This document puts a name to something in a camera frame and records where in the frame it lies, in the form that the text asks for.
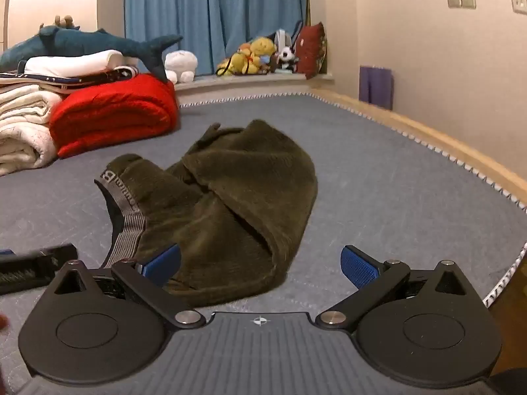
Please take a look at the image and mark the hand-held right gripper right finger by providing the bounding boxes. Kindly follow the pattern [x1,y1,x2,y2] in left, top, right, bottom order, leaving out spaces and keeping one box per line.
[315,246,485,331]

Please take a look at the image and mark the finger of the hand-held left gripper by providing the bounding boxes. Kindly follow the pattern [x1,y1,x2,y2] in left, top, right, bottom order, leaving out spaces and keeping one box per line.
[0,244,79,296]

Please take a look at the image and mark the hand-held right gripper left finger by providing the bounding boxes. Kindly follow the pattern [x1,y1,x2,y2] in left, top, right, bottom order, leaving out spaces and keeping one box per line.
[43,244,207,330]

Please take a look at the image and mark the olive green fleece pants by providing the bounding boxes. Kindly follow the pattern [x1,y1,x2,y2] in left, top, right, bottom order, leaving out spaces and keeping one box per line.
[94,119,319,307]

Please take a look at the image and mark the cream folded blanket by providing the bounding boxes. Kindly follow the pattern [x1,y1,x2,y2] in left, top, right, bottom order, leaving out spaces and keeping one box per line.
[0,84,63,176]

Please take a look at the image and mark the red folded blanket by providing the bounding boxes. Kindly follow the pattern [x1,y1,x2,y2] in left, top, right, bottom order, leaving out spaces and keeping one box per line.
[49,73,180,159]

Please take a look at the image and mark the stone window ledge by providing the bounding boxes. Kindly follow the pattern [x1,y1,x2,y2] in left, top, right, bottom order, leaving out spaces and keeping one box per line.
[174,73,335,95]

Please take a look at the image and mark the dark patterned folded cloth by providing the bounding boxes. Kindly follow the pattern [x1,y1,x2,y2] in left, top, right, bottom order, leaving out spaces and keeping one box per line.
[0,66,141,93]

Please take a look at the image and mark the white plush toy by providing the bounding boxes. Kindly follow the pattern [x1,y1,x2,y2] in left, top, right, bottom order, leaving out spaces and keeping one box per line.
[165,50,198,84]

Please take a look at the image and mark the white folded cloth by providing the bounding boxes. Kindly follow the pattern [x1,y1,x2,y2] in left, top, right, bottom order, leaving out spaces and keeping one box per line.
[24,50,138,77]

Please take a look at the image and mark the yellow orange plush toy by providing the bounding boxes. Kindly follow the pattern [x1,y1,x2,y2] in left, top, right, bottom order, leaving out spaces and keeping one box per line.
[216,43,261,77]

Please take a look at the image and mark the black white panda plush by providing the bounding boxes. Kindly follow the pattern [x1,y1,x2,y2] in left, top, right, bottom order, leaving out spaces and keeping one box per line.
[277,45,300,71]

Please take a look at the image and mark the dark red cushion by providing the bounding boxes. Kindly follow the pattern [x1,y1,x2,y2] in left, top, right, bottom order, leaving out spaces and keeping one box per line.
[295,22,328,80]

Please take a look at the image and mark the blue shark plush toy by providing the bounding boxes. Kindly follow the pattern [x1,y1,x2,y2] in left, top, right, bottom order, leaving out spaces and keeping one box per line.
[0,25,184,84]

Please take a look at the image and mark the yellow bear plush toy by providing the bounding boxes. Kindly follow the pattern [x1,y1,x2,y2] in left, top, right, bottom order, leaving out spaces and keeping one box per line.
[249,36,277,68]

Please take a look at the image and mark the brown plush toy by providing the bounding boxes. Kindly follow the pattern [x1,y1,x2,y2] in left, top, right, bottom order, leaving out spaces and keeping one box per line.
[53,15,81,30]

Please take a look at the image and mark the blue curtain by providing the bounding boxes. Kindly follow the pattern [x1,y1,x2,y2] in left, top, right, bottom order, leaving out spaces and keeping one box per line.
[124,0,309,77]

